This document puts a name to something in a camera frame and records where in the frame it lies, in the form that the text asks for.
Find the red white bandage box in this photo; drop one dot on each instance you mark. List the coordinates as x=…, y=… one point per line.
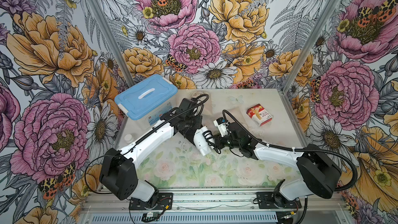
x=259, y=115

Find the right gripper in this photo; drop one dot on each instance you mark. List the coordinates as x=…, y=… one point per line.
x=218, y=141

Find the small white pill bottle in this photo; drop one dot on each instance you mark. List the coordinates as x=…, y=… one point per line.
x=128, y=138

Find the white hair dryer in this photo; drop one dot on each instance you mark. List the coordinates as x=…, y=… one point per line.
x=207, y=142

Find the aluminium front rail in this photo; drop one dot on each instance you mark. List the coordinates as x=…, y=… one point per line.
x=217, y=206

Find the blue lidded storage box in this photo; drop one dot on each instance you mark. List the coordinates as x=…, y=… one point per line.
x=145, y=102

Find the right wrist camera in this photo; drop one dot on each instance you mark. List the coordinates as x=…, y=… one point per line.
x=222, y=126

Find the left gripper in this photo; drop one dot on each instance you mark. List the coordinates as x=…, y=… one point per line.
x=197, y=117

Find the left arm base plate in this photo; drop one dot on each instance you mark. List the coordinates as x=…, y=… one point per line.
x=158, y=202

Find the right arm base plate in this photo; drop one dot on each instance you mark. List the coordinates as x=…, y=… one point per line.
x=269, y=200

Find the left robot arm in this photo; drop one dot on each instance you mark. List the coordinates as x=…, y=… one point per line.
x=118, y=173

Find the black hair dryer pouch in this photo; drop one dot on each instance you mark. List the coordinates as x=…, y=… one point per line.
x=189, y=132

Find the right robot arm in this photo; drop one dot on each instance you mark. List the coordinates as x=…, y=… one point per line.
x=319, y=174

